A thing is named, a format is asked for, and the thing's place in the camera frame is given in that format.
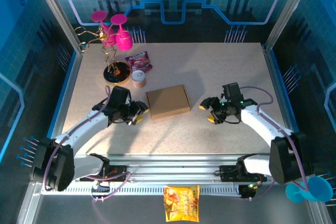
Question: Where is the small can with white lid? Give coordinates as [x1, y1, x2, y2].
[131, 69, 148, 89]

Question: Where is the brown cardboard paper box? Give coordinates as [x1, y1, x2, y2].
[145, 84, 192, 121]

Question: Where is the pink wine glass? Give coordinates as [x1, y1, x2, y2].
[110, 14, 133, 52]
[90, 9, 117, 47]

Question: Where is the black controller box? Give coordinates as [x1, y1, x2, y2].
[239, 184, 257, 199]

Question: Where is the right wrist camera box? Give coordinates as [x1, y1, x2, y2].
[222, 82, 244, 103]

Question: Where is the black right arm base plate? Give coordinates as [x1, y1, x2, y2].
[219, 164, 268, 183]

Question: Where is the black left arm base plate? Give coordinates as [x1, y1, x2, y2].
[99, 164, 130, 183]

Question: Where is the aluminium frame post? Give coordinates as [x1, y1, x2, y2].
[29, 0, 85, 53]
[263, 0, 316, 51]

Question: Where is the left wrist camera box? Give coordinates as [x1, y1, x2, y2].
[107, 85, 131, 107]

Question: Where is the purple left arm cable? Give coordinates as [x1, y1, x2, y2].
[43, 86, 131, 203]

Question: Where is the yellow chips bag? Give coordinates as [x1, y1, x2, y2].
[163, 185, 201, 223]

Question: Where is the white slotted cable duct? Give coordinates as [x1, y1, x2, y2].
[40, 185, 241, 196]

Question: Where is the gold wire glass rack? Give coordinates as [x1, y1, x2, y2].
[73, 25, 132, 86]

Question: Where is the blue plastic goblet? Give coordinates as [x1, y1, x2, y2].
[285, 176, 333, 204]

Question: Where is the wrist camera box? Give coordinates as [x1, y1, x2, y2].
[107, 85, 131, 107]
[222, 82, 244, 103]

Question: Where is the aluminium front frame rail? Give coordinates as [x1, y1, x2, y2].
[31, 154, 315, 183]

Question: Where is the purple snack packet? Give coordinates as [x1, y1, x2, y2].
[124, 51, 154, 72]

